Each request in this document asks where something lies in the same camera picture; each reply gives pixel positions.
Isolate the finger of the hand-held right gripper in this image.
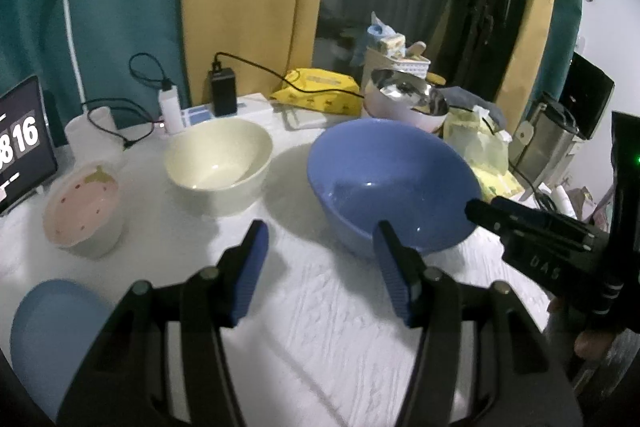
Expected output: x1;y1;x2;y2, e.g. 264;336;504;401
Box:
465;199;588;253
492;196;608;239

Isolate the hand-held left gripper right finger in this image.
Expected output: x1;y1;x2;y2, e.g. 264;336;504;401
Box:
372;219;583;427

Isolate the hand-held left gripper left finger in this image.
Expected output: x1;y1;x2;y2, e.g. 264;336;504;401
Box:
55;219;271;427

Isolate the large blue bowl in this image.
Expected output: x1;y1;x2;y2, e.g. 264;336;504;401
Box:
306;118;483;258

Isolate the cream bowl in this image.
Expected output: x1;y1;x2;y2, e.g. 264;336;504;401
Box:
163;118;274;218

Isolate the pink strawberry bowl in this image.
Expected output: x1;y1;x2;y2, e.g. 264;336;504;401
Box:
42;160;126;259

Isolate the blue plate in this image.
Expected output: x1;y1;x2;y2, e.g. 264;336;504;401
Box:
10;278;116;418

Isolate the person's right hand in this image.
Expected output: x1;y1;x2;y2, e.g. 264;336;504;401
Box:
574;331;620;359

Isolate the white tube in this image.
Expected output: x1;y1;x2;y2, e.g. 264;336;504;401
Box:
550;184;576;218

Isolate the yellow tissue box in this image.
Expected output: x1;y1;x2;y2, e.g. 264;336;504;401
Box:
442;104;526;202

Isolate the grey blue cloth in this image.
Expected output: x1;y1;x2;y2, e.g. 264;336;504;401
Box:
440;86;507;128

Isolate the pink steel-lined bowl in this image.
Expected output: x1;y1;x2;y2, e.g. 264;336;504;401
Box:
363;68;449;132

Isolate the white wipes pack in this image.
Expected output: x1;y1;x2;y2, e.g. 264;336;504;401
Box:
282;107;346;131

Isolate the white power strip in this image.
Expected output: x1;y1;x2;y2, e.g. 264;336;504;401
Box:
181;93;274;128

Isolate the white slotted basket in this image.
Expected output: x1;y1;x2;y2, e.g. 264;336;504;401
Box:
365;44;432;80

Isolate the white charger plug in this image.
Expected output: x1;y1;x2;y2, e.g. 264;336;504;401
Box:
159;84;183;135

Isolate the black power adapter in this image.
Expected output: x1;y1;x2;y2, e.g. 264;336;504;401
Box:
210;67;238;116

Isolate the yellow wipes pack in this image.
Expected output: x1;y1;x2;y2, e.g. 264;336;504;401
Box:
270;68;362;115

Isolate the blue snack bag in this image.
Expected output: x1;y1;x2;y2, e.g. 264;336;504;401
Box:
365;12;406;58

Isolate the narrow yellow curtain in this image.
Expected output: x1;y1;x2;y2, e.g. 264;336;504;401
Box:
495;0;561;108

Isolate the narrow teal curtain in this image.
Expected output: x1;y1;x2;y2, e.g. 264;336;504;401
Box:
545;0;586;98

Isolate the tablet with clock display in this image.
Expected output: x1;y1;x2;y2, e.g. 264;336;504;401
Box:
0;75;59;215

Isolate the black phone cable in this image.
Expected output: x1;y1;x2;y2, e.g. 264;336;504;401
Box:
480;114;557;214

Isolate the black lamp cable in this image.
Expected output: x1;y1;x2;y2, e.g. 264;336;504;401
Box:
82;99;166;151

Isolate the black adapter cable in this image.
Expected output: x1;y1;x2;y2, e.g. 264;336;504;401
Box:
214;52;366;101

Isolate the black charger cable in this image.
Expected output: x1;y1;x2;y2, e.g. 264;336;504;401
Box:
129;53;174;91

